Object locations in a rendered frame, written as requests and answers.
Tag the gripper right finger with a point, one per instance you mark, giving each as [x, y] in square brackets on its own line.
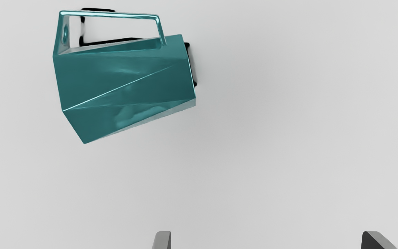
[375, 242]

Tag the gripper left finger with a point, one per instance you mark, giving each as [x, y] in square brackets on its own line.
[162, 241]

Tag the teal faceted mug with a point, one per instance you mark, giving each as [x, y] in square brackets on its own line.
[123, 86]

